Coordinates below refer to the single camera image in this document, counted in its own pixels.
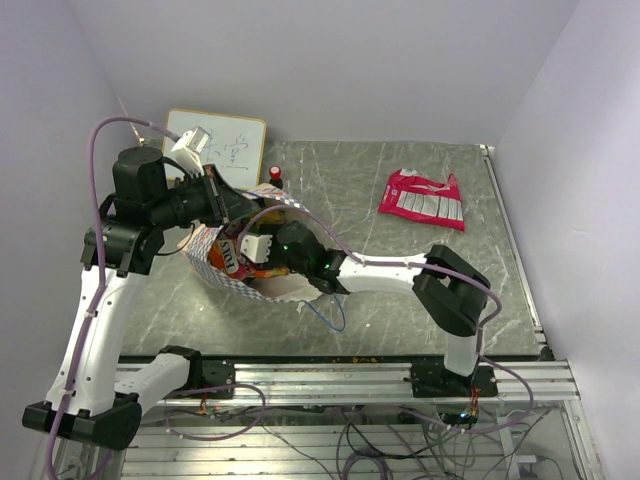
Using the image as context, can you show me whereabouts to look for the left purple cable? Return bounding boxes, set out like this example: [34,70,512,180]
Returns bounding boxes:
[43,116,267,480]

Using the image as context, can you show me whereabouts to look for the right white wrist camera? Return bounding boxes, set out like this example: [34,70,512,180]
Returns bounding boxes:
[240,233,273,264]

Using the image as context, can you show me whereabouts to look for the loose floor cables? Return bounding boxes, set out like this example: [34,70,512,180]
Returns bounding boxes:
[164,379,551,480]

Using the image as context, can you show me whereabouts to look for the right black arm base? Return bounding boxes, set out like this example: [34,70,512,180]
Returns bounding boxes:
[403,357,498,398]

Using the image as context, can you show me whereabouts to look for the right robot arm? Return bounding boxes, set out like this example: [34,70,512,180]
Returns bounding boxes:
[276,221,491,396]

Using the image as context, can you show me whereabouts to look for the red pink snack packet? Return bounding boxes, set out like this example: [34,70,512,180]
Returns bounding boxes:
[377,169,466,232]

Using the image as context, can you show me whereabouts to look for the blue checkered paper bag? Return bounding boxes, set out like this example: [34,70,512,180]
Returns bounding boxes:
[178,210,322,312]

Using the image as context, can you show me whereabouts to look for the aluminium rail frame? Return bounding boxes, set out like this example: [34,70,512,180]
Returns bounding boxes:
[29,359,601,480]

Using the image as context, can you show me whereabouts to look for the orange snack packet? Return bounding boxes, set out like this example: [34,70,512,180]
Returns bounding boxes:
[207,239,290,281]

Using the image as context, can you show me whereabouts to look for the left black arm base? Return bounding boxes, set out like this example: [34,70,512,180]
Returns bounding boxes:
[162,359,236,400]

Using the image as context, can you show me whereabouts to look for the small yellow-framed whiteboard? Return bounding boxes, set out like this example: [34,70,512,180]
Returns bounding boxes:
[166,108,267,189]

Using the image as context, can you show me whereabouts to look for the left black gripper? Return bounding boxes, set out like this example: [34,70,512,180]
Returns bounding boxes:
[150,163,260,230]

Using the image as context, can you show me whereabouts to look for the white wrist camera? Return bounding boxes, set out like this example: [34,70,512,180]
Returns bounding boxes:
[240,233,273,264]
[170,126,210,176]

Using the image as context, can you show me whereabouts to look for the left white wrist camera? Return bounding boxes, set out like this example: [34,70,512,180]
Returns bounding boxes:
[170,126,210,176]

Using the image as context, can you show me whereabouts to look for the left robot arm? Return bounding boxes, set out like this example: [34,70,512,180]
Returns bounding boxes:
[22,147,260,451]

